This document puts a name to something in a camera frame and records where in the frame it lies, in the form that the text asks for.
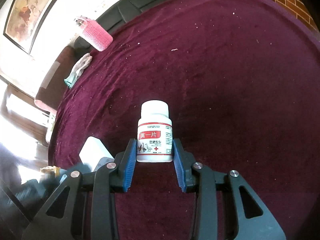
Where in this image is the brown armchair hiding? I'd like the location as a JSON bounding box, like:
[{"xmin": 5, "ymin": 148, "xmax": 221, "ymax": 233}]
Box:
[{"xmin": 34, "ymin": 46, "xmax": 76, "ymax": 114}]

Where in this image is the framed wall painting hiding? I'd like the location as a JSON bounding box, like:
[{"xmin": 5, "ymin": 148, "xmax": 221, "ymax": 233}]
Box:
[{"xmin": 3, "ymin": 0, "xmax": 56, "ymax": 54}]

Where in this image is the white green glove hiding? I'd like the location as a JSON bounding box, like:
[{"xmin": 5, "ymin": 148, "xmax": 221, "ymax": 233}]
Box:
[{"xmin": 64, "ymin": 53, "xmax": 92, "ymax": 89}]

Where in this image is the white bottle red label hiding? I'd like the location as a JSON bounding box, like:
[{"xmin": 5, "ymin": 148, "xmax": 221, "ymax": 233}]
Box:
[{"xmin": 136, "ymin": 100, "xmax": 173, "ymax": 163}]

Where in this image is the white tray with yellow tape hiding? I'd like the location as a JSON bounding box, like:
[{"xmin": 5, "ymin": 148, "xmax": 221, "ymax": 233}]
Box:
[{"xmin": 40, "ymin": 166, "xmax": 61, "ymax": 178}]

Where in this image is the pink water bottle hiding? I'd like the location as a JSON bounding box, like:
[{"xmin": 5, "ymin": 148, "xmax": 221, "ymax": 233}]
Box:
[{"xmin": 74, "ymin": 16, "xmax": 113, "ymax": 51}]

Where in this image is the white power adapter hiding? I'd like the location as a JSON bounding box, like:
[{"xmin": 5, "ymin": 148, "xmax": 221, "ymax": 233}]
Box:
[{"xmin": 79, "ymin": 137, "xmax": 114, "ymax": 172}]

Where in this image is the maroon bed blanket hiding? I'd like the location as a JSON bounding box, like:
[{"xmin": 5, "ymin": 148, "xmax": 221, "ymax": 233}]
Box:
[{"xmin": 49, "ymin": 0, "xmax": 319, "ymax": 239}]

